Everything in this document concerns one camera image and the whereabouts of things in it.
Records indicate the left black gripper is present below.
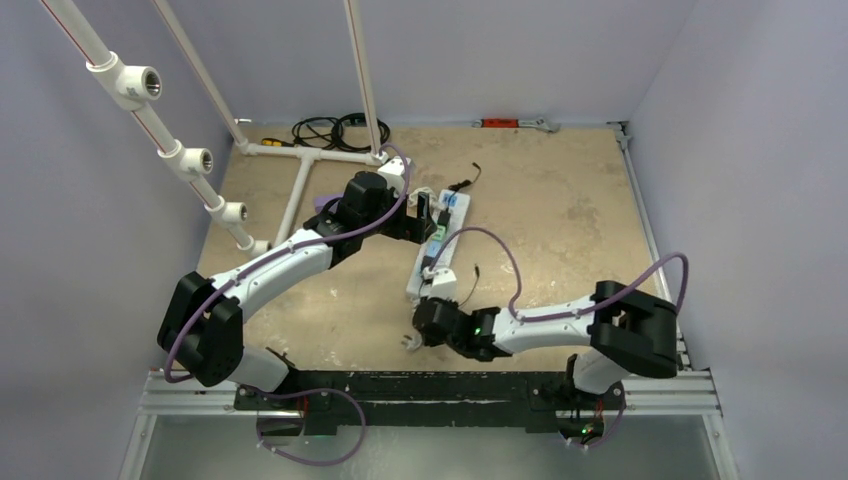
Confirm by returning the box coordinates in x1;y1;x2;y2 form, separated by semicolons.
360;185;435;244

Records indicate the white power strip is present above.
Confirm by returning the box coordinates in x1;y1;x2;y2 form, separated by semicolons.
406;189;471;303

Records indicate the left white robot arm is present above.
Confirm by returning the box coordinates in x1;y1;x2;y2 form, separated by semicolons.
157;171;436;409

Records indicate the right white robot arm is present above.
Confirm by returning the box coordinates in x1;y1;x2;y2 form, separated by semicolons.
412;280;678;407

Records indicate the purple rectangular box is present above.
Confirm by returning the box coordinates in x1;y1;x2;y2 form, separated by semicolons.
313;194;343;214

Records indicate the red adjustable wrench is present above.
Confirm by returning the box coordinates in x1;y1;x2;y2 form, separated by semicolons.
472;117;560;133

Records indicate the white plug with cord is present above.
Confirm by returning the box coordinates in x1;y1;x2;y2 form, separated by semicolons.
408;187;438;206

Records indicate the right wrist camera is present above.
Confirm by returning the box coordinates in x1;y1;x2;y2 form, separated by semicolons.
421;267;457;300

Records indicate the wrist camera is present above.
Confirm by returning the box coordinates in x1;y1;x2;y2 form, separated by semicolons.
421;267;457;300
377;156;415;195

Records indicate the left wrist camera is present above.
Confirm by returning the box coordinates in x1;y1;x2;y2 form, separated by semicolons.
377;156;415;195

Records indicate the black coiled cable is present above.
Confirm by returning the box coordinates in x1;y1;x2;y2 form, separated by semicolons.
291;113;392;152

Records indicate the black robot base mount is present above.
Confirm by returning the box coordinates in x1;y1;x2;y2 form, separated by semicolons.
234;369;626;443

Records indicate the yellow handled screwdriver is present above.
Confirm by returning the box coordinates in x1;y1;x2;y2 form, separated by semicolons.
261;137;293;147

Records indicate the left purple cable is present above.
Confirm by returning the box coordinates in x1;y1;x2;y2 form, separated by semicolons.
163;143;412;384

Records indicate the aluminium rail frame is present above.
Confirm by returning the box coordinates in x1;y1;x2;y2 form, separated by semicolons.
142;122;738;479

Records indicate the white pvc pipe frame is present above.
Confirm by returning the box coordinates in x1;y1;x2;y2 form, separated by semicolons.
39;0;387;261

